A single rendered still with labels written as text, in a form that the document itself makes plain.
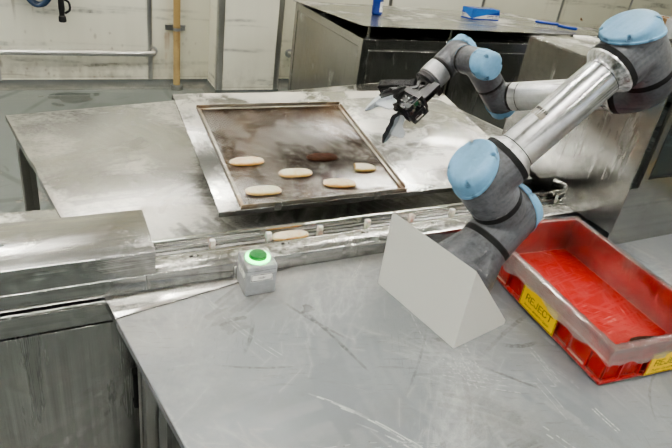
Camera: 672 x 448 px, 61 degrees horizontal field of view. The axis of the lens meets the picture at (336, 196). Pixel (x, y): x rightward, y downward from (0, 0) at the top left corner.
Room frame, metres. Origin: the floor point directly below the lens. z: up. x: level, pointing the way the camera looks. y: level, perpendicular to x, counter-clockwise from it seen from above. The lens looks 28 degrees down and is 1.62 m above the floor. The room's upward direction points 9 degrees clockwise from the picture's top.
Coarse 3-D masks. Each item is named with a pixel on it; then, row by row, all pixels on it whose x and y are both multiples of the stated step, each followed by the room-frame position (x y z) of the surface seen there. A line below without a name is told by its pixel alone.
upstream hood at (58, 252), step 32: (0, 224) 0.98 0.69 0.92; (32, 224) 1.00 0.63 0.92; (64, 224) 1.02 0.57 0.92; (96, 224) 1.04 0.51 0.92; (128, 224) 1.05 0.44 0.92; (0, 256) 0.88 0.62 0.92; (32, 256) 0.89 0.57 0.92; (64, 256) 0.91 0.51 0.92; (96, 256) 0.92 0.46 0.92; (128, 256) 0.94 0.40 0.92; (0, 288) 0.83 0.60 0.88; (32, 288) 0.86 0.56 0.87
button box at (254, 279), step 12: (240, 252) 1.05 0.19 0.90; (240, 264) 1.03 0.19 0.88; (252, 264) 1.01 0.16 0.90; (264, 264) 1.01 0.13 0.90; (276, 264) 1.02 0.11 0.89; (240, 276) 1.02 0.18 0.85; (252, 276) 1.00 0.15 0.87; (264, 276) 1.01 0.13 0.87; (252, 288) 1.00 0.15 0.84; (264, 288) 1.01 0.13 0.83
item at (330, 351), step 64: (640, 256) 1.44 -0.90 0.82; (128, 320) 0.86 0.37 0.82; (192, 320) 0.89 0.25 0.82; (256, 320) 0.92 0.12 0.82; (320, 320) 0.95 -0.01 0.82; (384, 320) 0.98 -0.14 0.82; (512, 320) 1.05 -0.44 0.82; (192, 384) 0.73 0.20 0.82; (256, 384) 0.75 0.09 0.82; (320, 384) 0.77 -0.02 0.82; (384, 384) 0.80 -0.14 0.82; (448, 384) 0.82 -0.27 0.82; (512, 384) 0.85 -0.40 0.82; (576, 384) 0.87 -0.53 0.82; (640, 384) 0.90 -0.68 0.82
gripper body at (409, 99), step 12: (420, 72) 1.52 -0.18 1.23; (420, 84) 1.51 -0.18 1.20; (432, 84) 1.49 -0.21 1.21; (396, 96) 1.48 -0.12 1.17; (408, 96) 1.48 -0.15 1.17; (420, 96) 1.45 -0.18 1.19; (432, 96) 1.48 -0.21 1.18; (396, 108) 1.50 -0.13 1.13; (408, 108) 1.43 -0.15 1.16; (420, 108) 1.47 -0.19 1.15; (408, 120) 1.48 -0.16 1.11
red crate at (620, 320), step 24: (552, 264) 1.31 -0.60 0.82; (576, 264) 1.33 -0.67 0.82; (576, 288) 1.21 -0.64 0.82; (600, 288) 1.23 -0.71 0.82; (600, 312) 1.13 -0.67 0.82; (624, 312) 1.14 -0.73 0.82; (552, 336) 1.00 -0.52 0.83; (624, 336) 1.05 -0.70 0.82; (576, 360) 0.93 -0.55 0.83; (600, 360) 0.90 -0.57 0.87; (600, 384) 0.87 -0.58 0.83
